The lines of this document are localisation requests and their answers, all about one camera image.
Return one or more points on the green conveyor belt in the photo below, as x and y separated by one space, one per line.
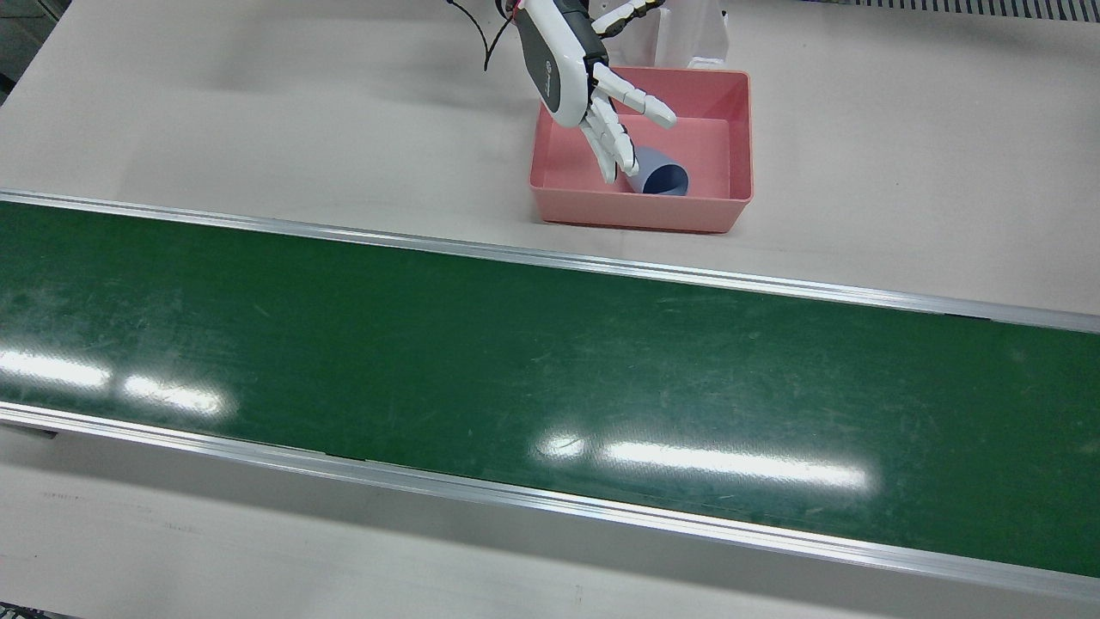
601 387

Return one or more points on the light blue plastic cup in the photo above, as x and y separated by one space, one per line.
662 176

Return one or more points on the grey corrugated strip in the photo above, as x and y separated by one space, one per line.
962 7

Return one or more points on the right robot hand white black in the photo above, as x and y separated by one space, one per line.
559 60

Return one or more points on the aluminium conveyor rail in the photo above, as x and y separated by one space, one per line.
601 262
516 494

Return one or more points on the white plastic bracket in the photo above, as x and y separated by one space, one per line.
687 34

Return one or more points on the pink plastic box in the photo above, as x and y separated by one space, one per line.
713 163

